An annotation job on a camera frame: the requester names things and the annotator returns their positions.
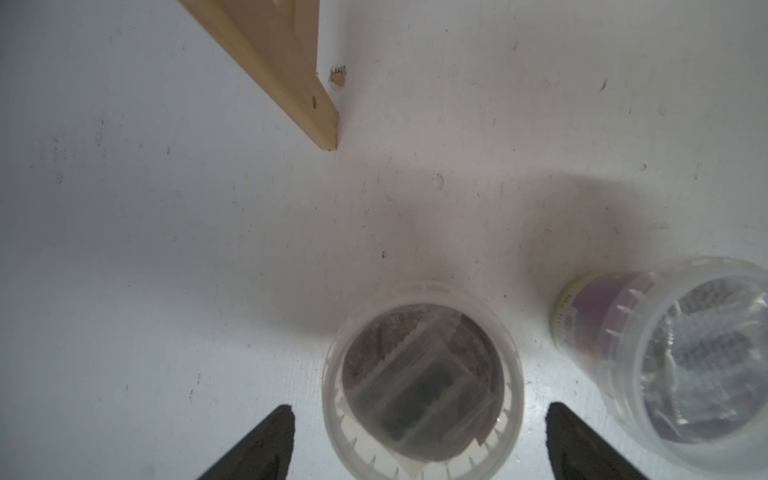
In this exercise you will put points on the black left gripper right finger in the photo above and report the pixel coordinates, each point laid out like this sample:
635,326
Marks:
577,452

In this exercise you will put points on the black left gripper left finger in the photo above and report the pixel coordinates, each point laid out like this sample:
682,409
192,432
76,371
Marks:
262,454

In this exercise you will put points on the small foil-lid cup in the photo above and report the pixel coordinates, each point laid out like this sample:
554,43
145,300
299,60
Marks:
423,381
679,355

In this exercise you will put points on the bamboo three-tier shelf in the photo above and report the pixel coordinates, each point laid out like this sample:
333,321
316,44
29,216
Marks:
276,44

